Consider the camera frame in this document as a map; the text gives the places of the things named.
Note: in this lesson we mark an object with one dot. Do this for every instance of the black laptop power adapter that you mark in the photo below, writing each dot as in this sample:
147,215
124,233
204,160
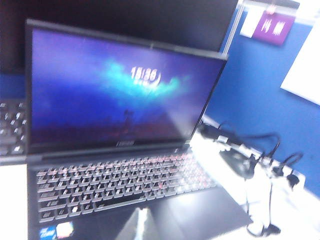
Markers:
212,132

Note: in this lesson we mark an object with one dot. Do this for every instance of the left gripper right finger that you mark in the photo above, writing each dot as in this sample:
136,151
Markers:
151,227

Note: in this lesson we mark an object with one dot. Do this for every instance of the small white paper sheet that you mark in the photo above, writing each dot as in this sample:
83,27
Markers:
247,22

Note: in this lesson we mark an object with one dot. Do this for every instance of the large white paper sheet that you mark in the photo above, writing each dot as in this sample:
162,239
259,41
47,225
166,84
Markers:
305,75

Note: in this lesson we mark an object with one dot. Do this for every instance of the black Hasee laptop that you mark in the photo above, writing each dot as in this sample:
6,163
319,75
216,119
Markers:
112,112

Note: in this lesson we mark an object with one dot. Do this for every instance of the grey partition post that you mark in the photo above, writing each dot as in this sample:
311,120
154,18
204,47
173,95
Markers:
233,27

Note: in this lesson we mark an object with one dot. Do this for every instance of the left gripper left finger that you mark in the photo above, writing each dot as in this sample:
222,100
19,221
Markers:
135,227

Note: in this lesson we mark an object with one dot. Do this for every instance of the purple card sign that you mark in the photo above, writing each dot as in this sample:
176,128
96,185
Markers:
272,27

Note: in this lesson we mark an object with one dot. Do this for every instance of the black mains plug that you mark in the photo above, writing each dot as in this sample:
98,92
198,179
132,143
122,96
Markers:
293,178

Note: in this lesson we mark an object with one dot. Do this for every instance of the black Logitech keyboard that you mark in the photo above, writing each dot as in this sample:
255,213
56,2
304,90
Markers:
12,130

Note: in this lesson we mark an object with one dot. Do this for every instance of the black ASUS monitor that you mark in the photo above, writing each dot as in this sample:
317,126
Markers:
125,20

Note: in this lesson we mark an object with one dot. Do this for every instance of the black grey Logitech mouse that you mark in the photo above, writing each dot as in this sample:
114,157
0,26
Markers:
237,162

